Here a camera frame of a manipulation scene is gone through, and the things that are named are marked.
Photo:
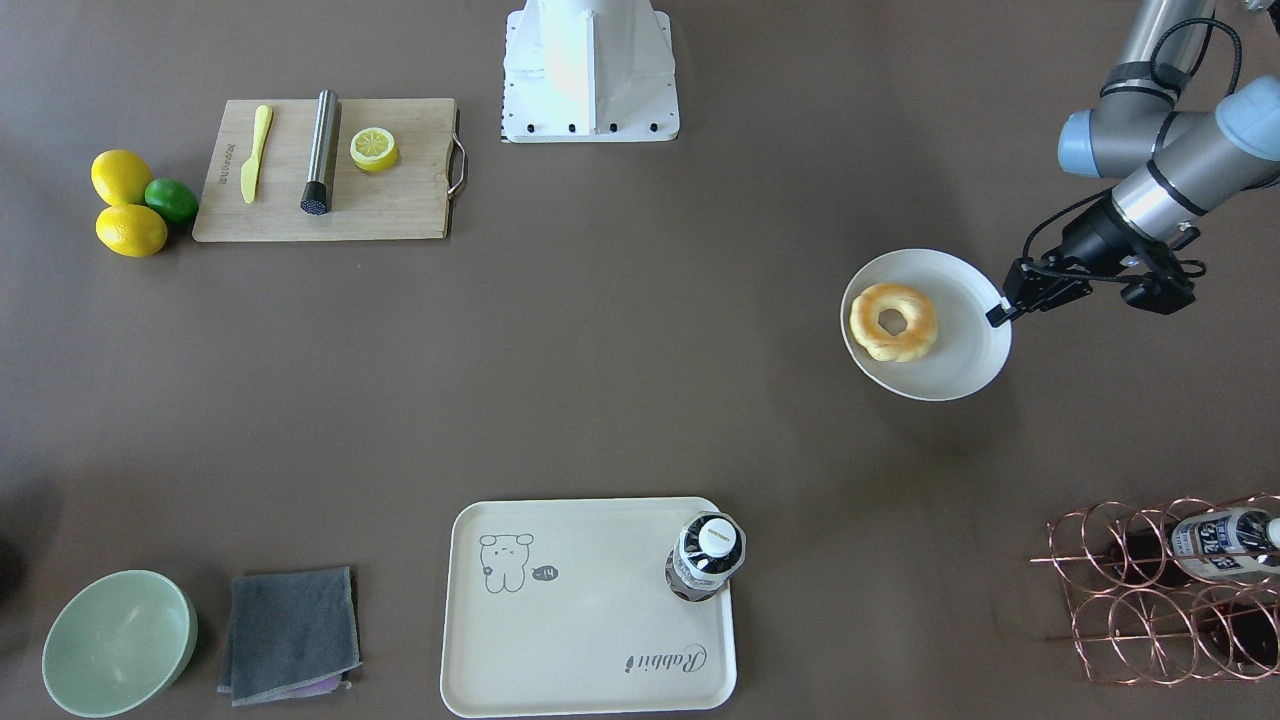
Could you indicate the bottle in rack upper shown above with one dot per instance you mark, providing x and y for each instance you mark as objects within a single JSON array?
[{"x": 1230, "y": 545}]

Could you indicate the dark tea bottle on tray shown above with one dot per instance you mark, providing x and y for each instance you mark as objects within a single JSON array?
[{"x": 708, "y": 551}]

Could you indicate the mint green bowl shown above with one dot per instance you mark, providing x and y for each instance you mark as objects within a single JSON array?
[{"x": 119, "y": 642}]

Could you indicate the white round plate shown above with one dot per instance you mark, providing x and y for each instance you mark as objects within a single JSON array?
[{"x": 969, "y": 353}]

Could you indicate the yellow plastic knife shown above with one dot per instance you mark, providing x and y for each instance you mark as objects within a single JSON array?
[{"x": 250, "y": 170}]

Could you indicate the yellow lemon far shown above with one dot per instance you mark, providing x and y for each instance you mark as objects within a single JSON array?
[{"x": 120, "y": 177}]

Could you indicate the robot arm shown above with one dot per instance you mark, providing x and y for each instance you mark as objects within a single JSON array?
[{"x": 1170, "y": 168}]

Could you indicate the cream rabbit tray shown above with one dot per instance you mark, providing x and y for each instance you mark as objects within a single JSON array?
[{"x": 561, "y": 606}]

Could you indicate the wooden cutting board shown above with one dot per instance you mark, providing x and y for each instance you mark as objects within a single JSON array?
[{"x": 410, "y": 201}]

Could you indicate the copper wire bottle rack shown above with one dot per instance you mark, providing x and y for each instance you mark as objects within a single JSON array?
[{"x": 1137, "y": 617}]

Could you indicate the steel muddler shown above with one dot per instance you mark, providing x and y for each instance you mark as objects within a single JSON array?
[{"x": 317, "y": 192}]

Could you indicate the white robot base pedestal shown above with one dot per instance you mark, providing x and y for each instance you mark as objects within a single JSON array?
[{"x": 589, "y": 72}]

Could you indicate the green lime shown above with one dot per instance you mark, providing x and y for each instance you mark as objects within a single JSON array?
[{"x": 172, "y": 200}]

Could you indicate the grey folded cloth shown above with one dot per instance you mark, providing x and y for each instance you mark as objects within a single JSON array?
[{"x": 290, "y": 635}]

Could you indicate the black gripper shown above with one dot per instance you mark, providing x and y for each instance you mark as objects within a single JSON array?
[{"x": 1092, "y": 236}]

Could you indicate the yellow lemon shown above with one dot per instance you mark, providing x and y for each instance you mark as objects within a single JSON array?
[
  {"x": 120, "y": 177},
  {"x": 132, "y": 230}
]

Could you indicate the glazed ring donut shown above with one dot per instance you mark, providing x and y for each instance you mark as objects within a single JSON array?
[{"x": 894, "y": 323}]

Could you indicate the yellow lemon near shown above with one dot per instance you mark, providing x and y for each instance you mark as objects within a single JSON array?
[{"x": 132, "y": 230}]

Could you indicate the half lemon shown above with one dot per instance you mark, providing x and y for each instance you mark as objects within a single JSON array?
[{"x": 374, "y": 149}]

